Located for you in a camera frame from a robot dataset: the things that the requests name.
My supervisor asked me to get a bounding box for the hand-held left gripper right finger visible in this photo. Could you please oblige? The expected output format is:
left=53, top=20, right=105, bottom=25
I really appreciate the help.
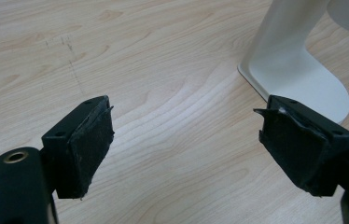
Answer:
left=253, top=94, right=349, bottom=198

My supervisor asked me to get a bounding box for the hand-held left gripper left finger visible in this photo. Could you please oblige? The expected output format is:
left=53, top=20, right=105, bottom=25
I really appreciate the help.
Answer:
left=40, top=94, right=116, bottom=200

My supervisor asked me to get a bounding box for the white curved stand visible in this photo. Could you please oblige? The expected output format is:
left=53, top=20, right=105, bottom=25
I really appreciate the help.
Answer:
left=237, top=0, right=349, bottom=125

